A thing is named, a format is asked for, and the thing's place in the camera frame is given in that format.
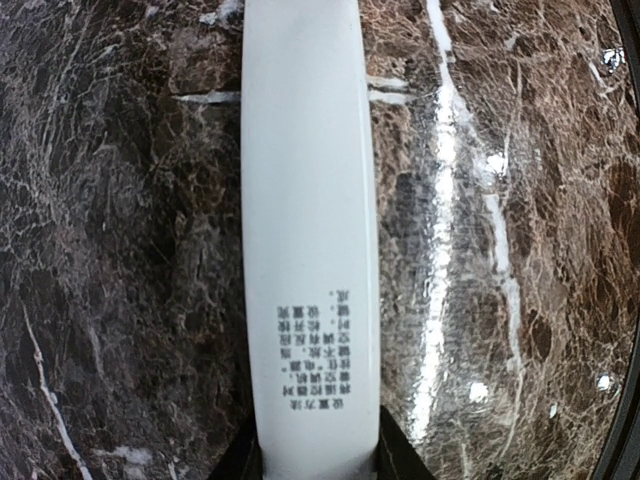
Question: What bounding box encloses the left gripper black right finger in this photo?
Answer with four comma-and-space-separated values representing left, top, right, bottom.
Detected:
375, 405, 436, 480

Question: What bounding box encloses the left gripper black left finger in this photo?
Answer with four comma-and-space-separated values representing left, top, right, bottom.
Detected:
207, 412, 263, 480

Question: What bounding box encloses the white remote control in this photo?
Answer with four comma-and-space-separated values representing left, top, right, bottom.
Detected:
241, 1, 381, 479

